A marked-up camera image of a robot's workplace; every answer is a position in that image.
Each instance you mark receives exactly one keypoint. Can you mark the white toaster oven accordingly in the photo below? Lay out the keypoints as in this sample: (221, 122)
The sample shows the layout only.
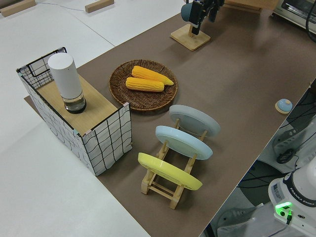
(293, 12)

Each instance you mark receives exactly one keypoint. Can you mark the white cylinder bottle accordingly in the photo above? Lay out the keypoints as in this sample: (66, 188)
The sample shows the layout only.
(65, 76)

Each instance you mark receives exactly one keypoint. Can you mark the wooden mug stand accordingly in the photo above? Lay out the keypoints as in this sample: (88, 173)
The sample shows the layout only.
(192, 40)

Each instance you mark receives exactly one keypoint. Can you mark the brown wicker basket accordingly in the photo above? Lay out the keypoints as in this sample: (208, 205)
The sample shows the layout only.
(143, 101)

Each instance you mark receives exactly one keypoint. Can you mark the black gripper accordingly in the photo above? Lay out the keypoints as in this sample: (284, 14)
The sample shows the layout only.
(212, 3)

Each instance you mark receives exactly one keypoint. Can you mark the yellow plate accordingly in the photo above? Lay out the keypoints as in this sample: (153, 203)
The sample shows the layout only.
(170, 171)

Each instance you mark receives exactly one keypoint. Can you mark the yellow corn cob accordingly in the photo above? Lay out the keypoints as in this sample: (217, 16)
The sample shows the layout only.
(144, 84)
(148, 73)

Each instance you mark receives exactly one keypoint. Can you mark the grey plate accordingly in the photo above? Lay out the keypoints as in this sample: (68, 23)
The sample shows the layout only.
(195, 121)

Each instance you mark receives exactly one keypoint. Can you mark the wooden plate rack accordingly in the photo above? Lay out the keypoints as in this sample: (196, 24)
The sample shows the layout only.
(158, 190)

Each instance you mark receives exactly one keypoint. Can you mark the brown table mat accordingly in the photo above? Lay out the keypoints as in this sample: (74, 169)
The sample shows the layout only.
(234, 74)

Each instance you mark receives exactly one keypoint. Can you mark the dark blue mug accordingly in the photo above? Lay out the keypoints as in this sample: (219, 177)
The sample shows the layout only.
(185, 12)

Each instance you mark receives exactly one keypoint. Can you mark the wooden block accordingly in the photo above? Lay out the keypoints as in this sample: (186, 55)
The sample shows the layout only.
(98, 5)
(14, 8)

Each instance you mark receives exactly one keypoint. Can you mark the blue call bell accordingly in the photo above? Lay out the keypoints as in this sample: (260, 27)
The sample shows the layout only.
(284, 105)

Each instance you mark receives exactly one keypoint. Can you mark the light blue plate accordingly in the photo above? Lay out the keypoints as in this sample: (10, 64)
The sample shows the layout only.
(184, 143)

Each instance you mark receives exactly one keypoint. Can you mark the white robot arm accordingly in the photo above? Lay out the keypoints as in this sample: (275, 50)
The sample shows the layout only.
(301, 195)

